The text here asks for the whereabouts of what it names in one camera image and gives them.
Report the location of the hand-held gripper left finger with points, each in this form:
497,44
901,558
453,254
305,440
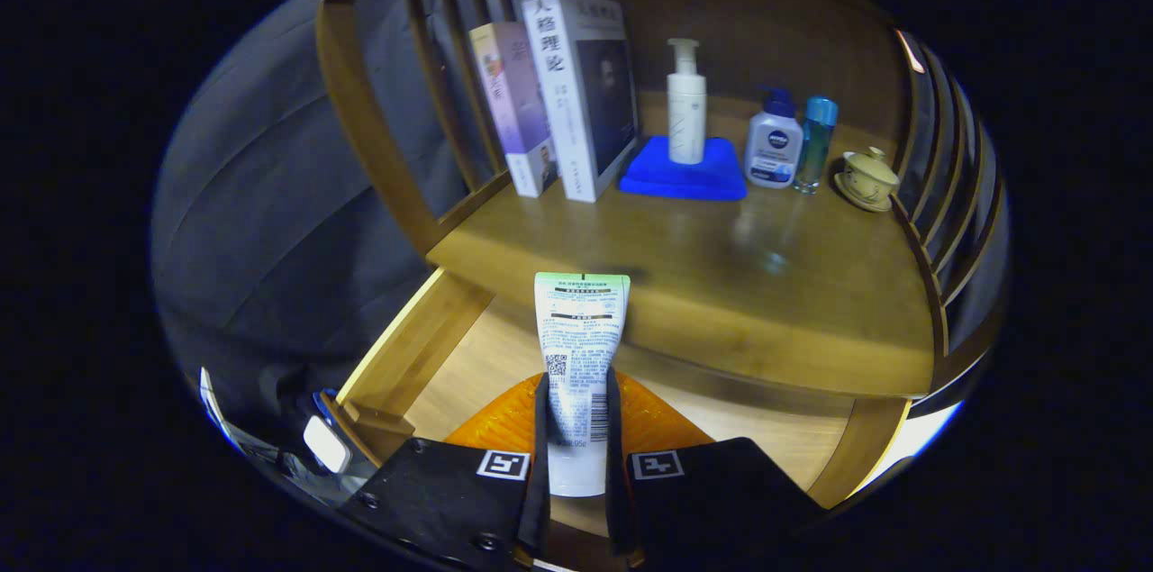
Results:
539,500

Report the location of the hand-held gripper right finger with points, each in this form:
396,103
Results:
615,500

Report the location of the white tube with green end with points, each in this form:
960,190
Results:
581,347

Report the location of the brown wooden drawer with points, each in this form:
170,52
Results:
414,347

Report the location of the brown wooden countertop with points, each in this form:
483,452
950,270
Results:
721,284

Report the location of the brown wooden cabinet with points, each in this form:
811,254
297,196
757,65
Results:
378,149

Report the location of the white flat board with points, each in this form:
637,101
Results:
919,437

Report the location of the blue folded cloth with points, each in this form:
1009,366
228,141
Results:
658,176

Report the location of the white pump bottle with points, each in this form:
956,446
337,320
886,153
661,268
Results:
686,122

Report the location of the white bottle with blue cap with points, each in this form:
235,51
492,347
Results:
773,149

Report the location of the black backdrop cloth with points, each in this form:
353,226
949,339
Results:
270,221

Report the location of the purple book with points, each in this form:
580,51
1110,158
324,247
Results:
513,104

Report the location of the thick white book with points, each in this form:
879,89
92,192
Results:
558,95

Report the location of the teal clear bottle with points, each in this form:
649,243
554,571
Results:
815,144

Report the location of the beige lidded teacup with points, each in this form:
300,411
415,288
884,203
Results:
869,180

